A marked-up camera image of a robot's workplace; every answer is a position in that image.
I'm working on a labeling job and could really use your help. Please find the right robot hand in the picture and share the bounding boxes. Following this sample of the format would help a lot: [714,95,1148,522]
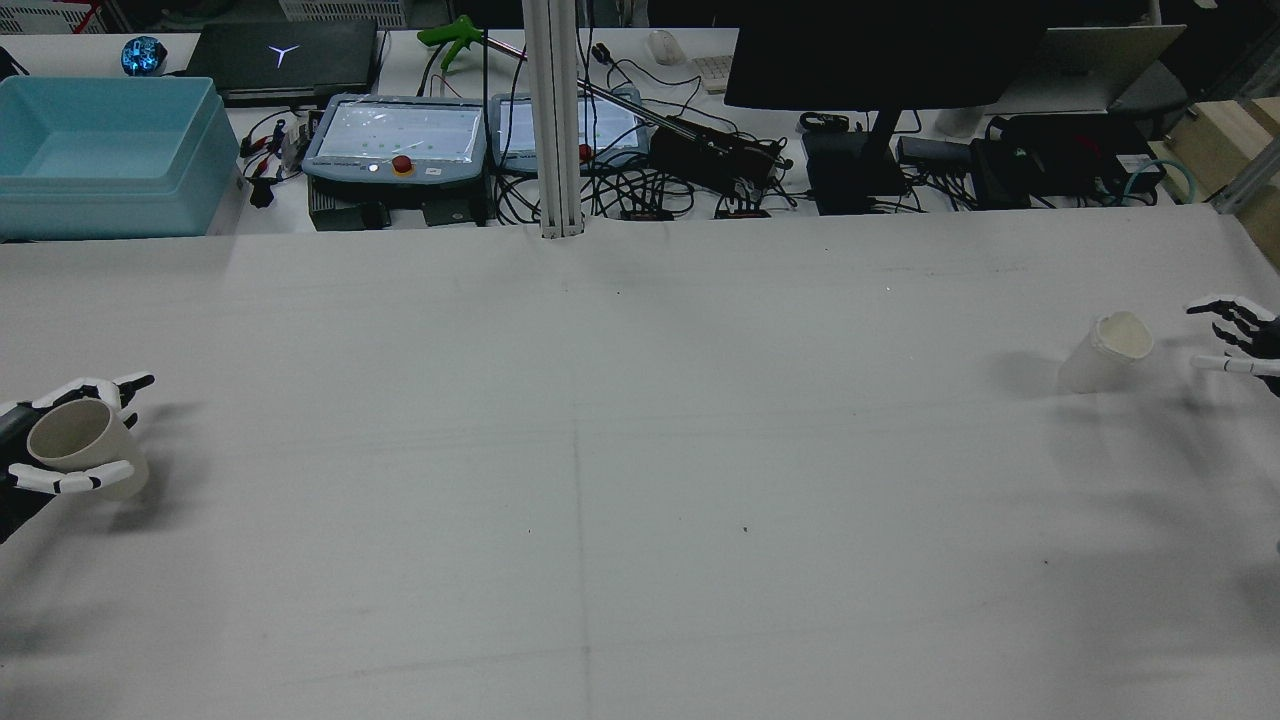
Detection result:
[1186,294,1280,397]

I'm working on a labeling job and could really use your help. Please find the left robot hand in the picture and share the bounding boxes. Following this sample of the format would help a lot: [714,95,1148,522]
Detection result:
[0,372,158,546]

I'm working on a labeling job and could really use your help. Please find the smooth beige paper cup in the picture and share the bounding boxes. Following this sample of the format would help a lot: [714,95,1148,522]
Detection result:
[26,398,151,501]

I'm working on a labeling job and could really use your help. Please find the ribbed white paper cup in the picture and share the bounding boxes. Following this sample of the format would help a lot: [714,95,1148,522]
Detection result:
[1058,311,1154,395]

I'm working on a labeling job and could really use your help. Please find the wooden crate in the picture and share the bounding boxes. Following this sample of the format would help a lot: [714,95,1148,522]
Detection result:
[1150,98,1280,266]

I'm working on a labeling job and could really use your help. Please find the black equipment box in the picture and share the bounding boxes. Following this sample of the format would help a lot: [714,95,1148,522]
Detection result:
[970,113,1166,209]

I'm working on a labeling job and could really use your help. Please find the silver laptop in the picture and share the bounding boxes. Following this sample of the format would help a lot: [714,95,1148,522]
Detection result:
[985,25,1188,116]

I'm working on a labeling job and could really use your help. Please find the light blue plastic bin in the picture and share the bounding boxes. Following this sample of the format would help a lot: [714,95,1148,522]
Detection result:
[0,76,241,241]

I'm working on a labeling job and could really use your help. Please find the blue glowing sphere gadget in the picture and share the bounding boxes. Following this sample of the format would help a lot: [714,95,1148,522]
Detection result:
[121,36,167,77]

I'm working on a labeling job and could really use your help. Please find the black laptop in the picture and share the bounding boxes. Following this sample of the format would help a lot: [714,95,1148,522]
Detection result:
[185,20,381,106]

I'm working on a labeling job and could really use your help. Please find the teach pendant with red button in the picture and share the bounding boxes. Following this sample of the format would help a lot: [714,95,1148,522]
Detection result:
[300,94,491,186]

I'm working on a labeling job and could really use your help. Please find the black monitor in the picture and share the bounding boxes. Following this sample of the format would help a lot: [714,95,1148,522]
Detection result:
[723,0,1051,216]

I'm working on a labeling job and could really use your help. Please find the green plastic tool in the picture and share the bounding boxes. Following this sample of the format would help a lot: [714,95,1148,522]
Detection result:
[417,15,486,73]

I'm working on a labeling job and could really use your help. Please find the aluminium frame post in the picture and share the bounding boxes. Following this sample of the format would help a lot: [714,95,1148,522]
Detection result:
[522,0,586,239]

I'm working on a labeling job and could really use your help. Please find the black cable tangle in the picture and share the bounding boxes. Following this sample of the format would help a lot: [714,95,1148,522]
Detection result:
[490,160,801,226]

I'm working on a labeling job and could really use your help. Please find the teach pendant behind post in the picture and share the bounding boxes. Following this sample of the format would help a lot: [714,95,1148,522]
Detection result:
[490,92,651,176]

